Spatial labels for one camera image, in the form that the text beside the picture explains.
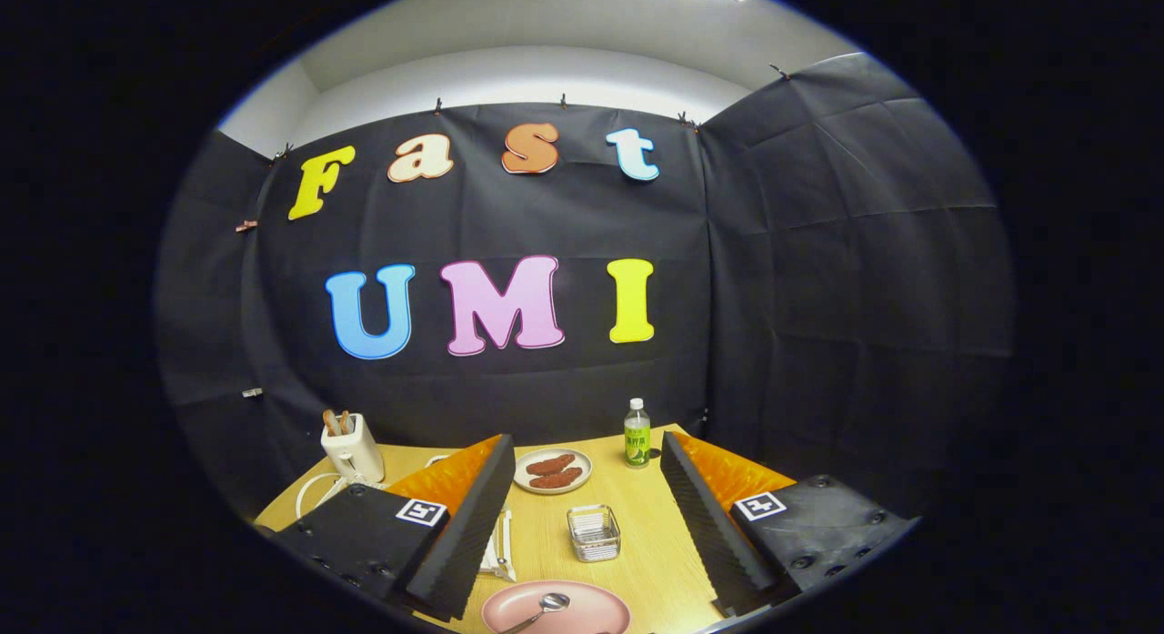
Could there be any metal spoon with dark handle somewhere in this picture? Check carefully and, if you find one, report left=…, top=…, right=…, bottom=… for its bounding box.
left=496, top=592, right=572, bottom=634

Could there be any white toaster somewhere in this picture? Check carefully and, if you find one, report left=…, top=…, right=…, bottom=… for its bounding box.
left=320, top=413, right=386, bottom=485

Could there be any white wire dish rack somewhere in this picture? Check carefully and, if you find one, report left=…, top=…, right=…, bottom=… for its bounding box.
left=295, top=454, right=517, bottom=582

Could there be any small metal wire basket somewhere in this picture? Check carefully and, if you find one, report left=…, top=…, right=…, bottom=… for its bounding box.
left=567, top=504, right=622, bottom=563

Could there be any green tea bottle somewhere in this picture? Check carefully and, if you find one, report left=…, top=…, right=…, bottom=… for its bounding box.
left=624, top=398, right=652, bottom=469

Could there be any black backdrop cloth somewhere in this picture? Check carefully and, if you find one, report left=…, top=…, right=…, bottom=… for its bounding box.
left=155, top=52, right=1015, bottom=526

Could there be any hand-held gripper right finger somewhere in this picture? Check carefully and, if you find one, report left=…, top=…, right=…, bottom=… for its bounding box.
left=659, top=430, right=921, bottom=619

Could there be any pink plate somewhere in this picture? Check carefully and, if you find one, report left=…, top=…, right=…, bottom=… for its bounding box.
left=480, top=579, right=632, bottom=634

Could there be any white plate with meat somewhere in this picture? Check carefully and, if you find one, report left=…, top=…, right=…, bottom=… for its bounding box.
left=514, top=448, right=594, bottom=496

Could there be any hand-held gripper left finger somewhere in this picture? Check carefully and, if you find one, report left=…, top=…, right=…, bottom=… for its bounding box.
left=273, top=434, right=517, bottom=621

